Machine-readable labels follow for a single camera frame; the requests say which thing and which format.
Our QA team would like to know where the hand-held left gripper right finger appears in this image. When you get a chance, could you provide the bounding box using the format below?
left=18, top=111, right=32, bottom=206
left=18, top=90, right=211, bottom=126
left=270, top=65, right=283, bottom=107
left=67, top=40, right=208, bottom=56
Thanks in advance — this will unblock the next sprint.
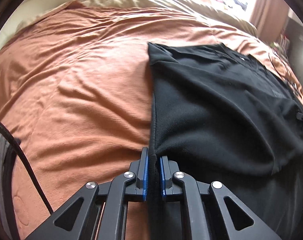
left=159, top=156, right=283, bottom=240

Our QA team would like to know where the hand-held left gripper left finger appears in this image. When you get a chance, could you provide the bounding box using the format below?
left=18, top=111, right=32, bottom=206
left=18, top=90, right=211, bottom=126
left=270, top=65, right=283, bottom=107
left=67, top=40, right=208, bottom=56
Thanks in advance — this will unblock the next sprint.
left=24, top=147, right=149, bottom=240

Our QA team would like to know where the black sweatshirt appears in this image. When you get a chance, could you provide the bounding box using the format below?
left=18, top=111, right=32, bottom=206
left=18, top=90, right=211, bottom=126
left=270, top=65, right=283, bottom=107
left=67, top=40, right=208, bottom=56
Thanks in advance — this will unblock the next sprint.
left=147, top=42, right=303, bottom=240

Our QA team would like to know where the pink curtain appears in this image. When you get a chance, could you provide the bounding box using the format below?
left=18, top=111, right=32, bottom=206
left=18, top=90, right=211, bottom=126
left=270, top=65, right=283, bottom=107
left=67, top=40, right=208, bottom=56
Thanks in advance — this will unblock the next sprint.
left=249, top=0, right=289, bottom=34

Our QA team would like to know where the orange-brown fleece blanket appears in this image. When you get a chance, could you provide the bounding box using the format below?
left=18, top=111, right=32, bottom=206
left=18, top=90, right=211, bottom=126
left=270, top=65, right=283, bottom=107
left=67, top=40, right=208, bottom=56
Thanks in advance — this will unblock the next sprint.
left=0, top=0, right=302, bottom=240

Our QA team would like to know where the grey cloth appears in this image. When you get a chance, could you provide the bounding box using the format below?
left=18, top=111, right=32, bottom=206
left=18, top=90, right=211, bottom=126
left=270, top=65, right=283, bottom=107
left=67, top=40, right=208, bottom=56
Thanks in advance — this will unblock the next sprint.
left=0, top=127, right=22, bottom=230

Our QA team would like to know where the coiled thin black cable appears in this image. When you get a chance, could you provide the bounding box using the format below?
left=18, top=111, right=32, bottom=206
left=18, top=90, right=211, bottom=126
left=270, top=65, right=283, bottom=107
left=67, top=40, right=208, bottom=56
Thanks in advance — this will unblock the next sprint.
left=268, top=50, right=300, bottom=97

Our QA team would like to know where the black braided cable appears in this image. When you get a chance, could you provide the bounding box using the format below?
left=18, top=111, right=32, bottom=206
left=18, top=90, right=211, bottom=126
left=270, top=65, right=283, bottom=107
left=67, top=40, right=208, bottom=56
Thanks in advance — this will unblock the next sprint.
left=0, top=114, right=54, bottom=215

